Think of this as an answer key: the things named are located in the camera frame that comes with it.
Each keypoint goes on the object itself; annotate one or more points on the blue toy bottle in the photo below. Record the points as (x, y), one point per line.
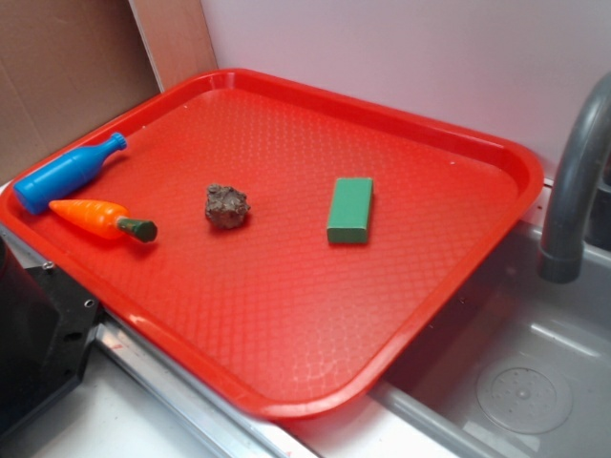
(65, 174)

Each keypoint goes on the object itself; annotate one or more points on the brown rough rock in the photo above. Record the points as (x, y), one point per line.
(226, 208)

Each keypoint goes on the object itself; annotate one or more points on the green rectangular block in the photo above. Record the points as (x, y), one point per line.
(350, 210)

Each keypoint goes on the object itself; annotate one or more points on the red plastic tray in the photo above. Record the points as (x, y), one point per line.
(280, 322)

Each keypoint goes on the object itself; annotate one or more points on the grey toy sink basin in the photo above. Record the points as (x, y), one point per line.
(512, 365)

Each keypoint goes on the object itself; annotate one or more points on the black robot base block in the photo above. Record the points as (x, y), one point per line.
(48, 323)

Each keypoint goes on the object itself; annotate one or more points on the orange toy carrot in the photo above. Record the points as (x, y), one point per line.
(105, 219)

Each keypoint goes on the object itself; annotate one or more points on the grey toy faucet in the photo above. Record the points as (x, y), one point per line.
(578, 210)

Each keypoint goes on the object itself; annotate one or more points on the brown cardboard sheet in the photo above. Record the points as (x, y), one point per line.
(68, 67)

